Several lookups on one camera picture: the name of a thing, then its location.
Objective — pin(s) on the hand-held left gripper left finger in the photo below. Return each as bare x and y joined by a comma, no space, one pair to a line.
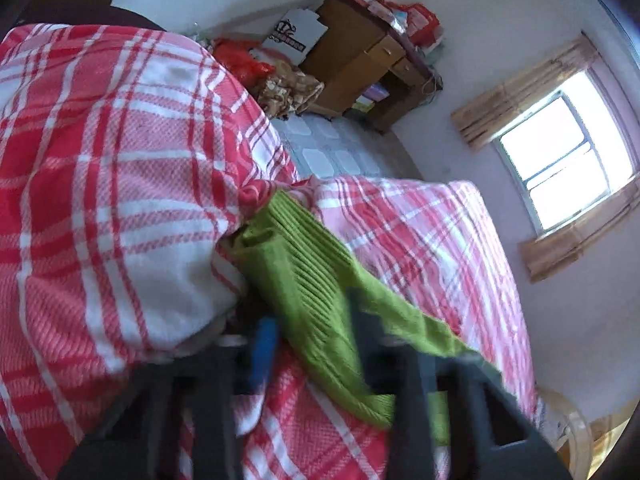
263,352

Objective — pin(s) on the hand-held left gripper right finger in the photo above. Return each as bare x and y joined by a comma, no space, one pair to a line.
372,345

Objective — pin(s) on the green knit sweater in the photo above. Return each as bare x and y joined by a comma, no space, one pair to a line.
305,280

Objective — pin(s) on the beige plastic chair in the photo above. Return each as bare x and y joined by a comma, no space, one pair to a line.
567,427

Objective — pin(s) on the beige curtain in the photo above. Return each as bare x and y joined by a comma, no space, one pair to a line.
580,240
520,92

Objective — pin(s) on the red plaid bed sheet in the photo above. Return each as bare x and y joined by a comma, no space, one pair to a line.
110,175

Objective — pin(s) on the stack of books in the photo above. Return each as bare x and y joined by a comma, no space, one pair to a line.
370,97

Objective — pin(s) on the brown patterned cloth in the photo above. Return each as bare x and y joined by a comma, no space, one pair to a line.
287,91

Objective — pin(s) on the window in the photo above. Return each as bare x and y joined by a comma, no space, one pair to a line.
570,152

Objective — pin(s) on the wooden desk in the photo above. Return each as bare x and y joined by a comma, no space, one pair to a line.
352,55

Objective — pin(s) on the red plastic bag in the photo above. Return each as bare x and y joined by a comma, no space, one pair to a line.
242,57

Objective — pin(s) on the white box with black print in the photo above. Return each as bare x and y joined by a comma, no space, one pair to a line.
295,35

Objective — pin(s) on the red packages on desk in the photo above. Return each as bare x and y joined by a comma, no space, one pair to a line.
422,22

